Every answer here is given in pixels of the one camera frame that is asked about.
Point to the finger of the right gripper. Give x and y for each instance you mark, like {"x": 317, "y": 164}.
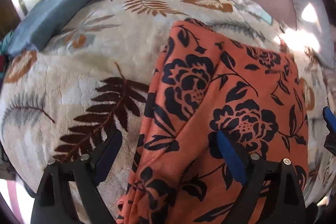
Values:
{"x": 330, "y": 120}

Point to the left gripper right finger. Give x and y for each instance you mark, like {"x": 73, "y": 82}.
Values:
{"x": 284, "y": 201}

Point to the turquoise patterned cloth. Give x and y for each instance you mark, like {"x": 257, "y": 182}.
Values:
{"x": 5, "y": 42}

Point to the cream leaf print blanket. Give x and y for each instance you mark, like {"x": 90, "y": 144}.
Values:
{"x": 94, "y": 77}

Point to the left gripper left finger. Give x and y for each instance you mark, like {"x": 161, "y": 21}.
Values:
{"x": 54, "y": 203}

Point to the white teal small socks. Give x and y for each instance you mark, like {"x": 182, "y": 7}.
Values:
{"x": 253, "y": 9}

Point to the orange black floral blouse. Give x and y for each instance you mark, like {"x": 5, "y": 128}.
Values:
{"x": 205, "y": 83}

